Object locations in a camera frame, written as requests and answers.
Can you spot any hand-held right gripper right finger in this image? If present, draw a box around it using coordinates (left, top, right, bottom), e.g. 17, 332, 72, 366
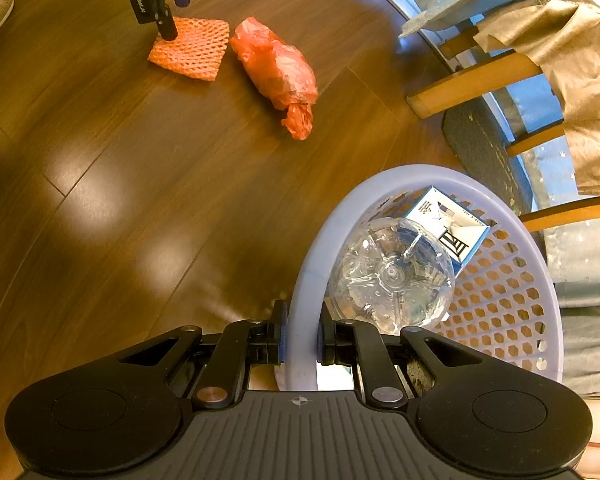
316, 300, 487, 409

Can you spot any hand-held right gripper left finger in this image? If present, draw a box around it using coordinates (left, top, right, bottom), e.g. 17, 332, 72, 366
117, 300, 287, 409

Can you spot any orange foam fruit net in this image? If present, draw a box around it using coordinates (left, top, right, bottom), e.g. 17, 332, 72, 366
147, 16, 231, 82

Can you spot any clear plastic bottle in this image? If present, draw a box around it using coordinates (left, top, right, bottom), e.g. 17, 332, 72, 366
328, 217, 456, 336

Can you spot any blue and white milk carton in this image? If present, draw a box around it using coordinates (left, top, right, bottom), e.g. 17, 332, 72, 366
402, 186, 492, 278

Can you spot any lavender plastic mesh wastebasket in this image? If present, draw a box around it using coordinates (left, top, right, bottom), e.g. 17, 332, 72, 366
277, 164, 565, 393

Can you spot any red plastic bag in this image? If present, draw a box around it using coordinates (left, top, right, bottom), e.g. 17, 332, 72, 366
230, 16, 319, 141

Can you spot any dark grey floor mat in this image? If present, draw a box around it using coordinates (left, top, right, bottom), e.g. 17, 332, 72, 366
441, 95, 536, 216

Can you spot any grey-blue frilled cloth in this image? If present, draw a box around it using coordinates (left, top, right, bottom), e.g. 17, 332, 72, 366
555, 302, 600, 398

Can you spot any wooden chair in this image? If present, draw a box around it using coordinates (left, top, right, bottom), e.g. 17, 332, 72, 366
405, 25, 600, 233

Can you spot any beige chair cover cloth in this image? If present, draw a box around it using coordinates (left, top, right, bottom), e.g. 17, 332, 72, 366
472, 0, 600, 196

